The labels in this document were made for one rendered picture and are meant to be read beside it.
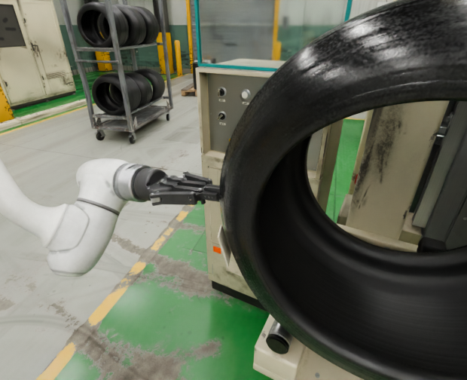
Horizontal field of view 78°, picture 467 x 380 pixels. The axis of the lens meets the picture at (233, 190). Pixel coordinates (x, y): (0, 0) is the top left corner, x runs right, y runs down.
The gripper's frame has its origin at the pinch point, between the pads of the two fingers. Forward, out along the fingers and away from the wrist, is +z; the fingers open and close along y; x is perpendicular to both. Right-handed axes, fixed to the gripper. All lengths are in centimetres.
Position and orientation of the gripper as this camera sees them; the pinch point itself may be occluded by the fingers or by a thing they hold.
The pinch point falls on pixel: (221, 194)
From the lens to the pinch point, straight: 57.1
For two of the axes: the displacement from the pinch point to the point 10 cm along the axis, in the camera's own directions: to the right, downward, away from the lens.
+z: 8.8, 1.1, -4.7
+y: 4.6, -4.4, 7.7
